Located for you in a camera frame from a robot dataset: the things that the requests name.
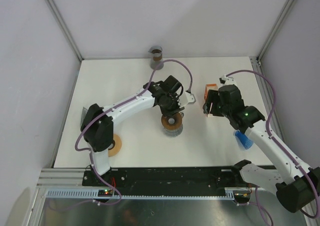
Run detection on white slotted cable duct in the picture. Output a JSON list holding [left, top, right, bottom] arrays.
[[45, 188, 235, 200]]

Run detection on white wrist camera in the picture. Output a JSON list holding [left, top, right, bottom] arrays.
[[219, 75, 237, 86], [184, 91, 196, 105]]

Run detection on right aluminium corner post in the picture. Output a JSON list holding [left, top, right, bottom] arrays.
[[256, 0, 298, 62]]

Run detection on left aluminium corner post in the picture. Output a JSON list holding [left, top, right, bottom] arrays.
[[44, 0, 83, 62]]

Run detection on clear ribbed glass server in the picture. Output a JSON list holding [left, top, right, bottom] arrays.
[[163, 125, 183, 137]]

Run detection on dark wooden dripper ring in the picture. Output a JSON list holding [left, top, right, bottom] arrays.
[[160, 113, 184, 131]]

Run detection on white paper coffee filters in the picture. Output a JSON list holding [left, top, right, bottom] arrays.
[[207, 103, 222, 117]]

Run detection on aluminium corner post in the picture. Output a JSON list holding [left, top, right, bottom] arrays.
[[256, 0, 298, 62], [44, 0, 83, 62]]

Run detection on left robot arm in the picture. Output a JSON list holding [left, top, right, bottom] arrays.
[[80, 75, 192, 186]]

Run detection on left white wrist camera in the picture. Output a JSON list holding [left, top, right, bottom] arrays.
[[184, 91, 196, 105]]

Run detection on grey glass carafe with collar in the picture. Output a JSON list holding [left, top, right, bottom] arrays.
[[148, 46, 163, 70]]

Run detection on light wooden dripper ring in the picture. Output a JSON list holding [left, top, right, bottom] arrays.
[[107, 133, 123, 157]]

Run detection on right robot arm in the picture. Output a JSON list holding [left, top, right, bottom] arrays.
[[203, 85, 320, 213]]

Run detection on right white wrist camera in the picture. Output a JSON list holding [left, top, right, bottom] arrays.
[[219, 75, 237, 86]]

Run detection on blue ribbed cone dripper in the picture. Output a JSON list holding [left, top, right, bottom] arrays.
[[234, 130, 254, 150]]

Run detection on orange coffee filter holder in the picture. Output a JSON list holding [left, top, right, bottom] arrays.
[[203, 84, 218, 100]]

